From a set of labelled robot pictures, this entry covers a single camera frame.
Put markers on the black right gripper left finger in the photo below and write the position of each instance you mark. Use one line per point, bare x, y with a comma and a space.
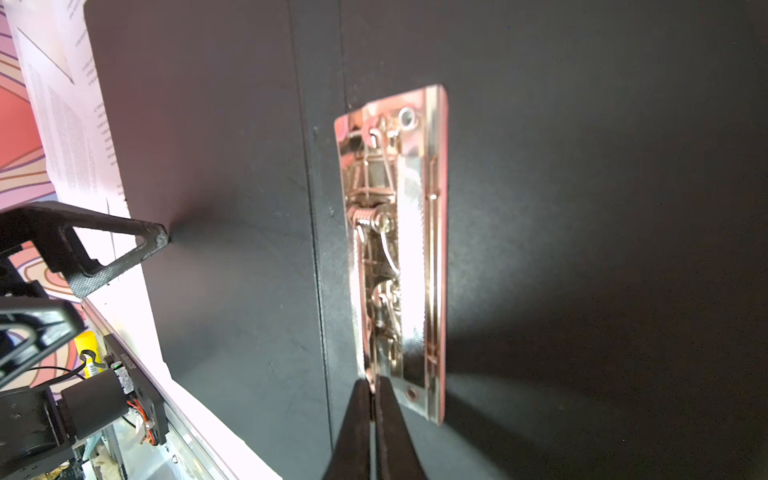
351, 456

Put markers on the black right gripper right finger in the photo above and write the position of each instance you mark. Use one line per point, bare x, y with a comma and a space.
396, 457

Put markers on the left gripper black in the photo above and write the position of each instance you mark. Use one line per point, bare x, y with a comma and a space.
88, 248

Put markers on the red folder black inside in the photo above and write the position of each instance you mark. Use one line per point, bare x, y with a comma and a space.
607, 222

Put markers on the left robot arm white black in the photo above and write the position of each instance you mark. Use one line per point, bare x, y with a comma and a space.
41, 426

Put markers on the metal folder clip mechanism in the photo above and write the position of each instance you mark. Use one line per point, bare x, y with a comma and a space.
393, 161

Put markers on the printed paper sheet far stack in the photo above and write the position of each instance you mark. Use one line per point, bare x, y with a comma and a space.
56, 141

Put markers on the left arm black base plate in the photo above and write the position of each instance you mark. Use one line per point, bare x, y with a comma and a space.
141, 391

